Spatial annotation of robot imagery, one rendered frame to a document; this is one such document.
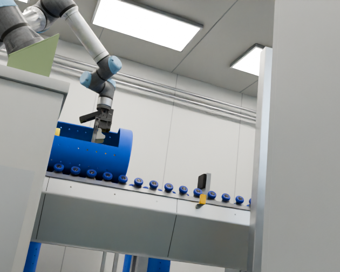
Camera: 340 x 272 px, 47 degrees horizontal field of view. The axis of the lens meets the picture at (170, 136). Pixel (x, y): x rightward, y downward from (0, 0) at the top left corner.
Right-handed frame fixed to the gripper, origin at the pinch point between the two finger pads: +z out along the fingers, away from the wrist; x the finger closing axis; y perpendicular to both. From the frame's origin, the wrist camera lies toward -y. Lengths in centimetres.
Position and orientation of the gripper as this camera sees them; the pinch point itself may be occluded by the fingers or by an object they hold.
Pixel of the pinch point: (92, 144)
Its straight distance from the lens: 195.3
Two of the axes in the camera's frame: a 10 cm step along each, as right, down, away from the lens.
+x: -2.6, 2.8, 9.3
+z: -1.3, 9.4, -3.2
